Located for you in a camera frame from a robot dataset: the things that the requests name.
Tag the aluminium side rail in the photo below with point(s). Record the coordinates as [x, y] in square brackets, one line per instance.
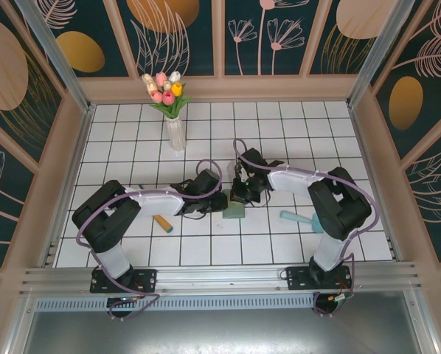
[376, 184]
[73, 173]

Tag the aluminium front rail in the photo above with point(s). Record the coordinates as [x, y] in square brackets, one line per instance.
[220, 282]

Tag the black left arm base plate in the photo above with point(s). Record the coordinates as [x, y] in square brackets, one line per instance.
[146, 278]

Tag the artificial tulip bouquet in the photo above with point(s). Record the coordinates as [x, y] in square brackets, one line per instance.
[167, 96]

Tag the white ribbed vase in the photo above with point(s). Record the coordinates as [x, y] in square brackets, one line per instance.
[176, 134]

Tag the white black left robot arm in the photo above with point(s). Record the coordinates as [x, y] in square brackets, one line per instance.
[158, 203]

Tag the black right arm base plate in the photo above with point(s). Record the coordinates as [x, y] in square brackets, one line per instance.
[298, 278]

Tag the aluminium corner post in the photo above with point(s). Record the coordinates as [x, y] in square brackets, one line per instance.
[378, 51]
[60, 62]

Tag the teal plastic scoop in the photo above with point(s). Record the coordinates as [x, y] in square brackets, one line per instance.
[299, 218]

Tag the grey metal sheet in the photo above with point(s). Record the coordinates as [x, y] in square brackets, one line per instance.
[220, 332]

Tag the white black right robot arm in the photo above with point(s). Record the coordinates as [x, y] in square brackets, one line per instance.
[294, 180]

